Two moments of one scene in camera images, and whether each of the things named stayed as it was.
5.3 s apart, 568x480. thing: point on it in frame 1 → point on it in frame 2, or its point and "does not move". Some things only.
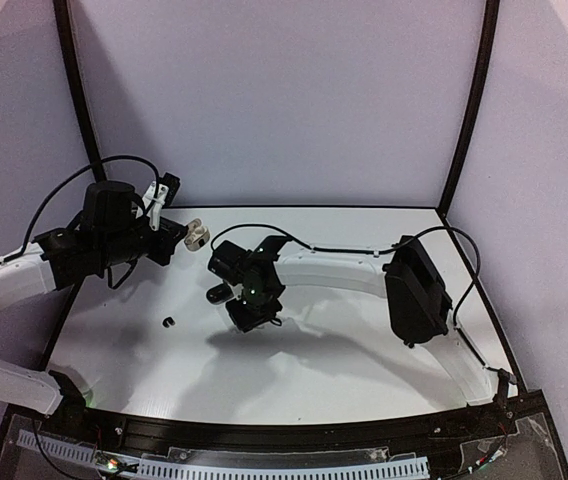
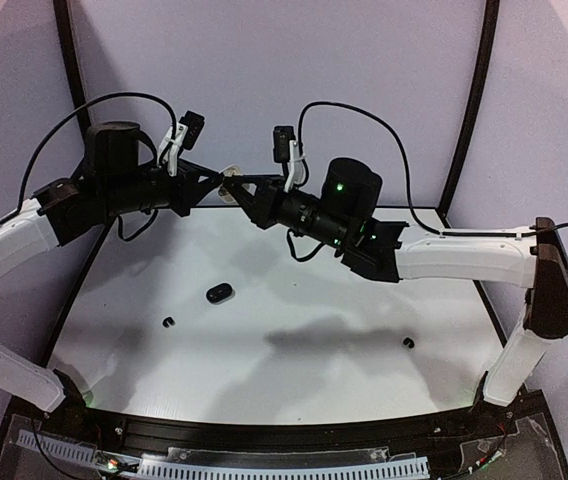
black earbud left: (168, 321) does not move
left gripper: (173, 239) → (182, 187)
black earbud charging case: (219, 293) does not move
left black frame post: (90, 131) does not move
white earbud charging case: (197, 235) → (225, 195)
